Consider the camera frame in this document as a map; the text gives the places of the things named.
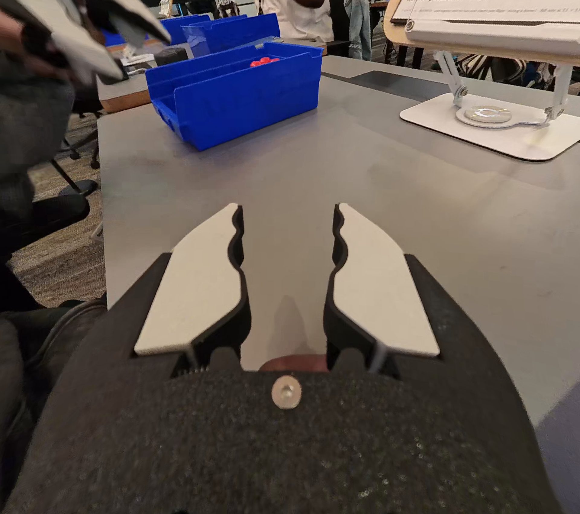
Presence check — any white wooden document stand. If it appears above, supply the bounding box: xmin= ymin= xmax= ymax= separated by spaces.
xmin=383 ymin=0 xmax=580 ymax=162

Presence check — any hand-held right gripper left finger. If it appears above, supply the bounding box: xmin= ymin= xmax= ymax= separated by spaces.
xmin=134 ymin=202 xmax=252 ymax=370

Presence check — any person's left hand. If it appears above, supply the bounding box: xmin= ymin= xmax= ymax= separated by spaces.
xmin=0 ymin=11 xmax=24 ymax=54

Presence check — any person's right hand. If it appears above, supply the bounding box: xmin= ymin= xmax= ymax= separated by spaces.
xmin=259 ymin=354 xmax=329 ymax=373

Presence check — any black box device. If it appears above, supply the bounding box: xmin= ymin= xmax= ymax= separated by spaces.
xmin=154 ymin=47 xmax=189 ymax=68

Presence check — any blue plastic bin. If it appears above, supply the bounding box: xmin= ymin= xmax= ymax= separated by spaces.
xmin=145 ymin=41 xmax=324 ymax=152
xmin=159 ymin=15 xmax=213 ymax=45
xmin=101 ymin=28 xmax=150 ymax=48
xmin=181 ymin=13 xmax=282 ymax=58

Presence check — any black mesh chair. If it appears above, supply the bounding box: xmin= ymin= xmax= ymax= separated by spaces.
xmin=0 ymin=194 xmax=91 ymax=252

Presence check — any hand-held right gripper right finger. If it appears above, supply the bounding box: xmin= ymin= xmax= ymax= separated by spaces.
xmin=323 ymin=202 xmax=441 ymax=372

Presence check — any black round base stand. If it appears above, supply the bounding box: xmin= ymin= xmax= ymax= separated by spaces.
xmin=47 ymin=158 xmax=98 ymax=197

